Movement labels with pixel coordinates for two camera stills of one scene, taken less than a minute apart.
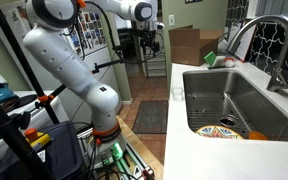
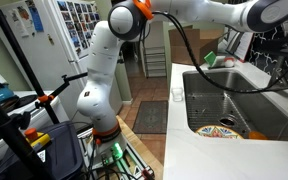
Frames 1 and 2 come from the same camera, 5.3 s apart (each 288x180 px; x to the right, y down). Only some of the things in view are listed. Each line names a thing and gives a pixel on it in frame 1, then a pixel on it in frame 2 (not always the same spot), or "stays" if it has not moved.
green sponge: (210, 57) stays
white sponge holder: (223, 61) stays
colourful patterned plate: (219, 131) stays
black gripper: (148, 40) -> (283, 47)
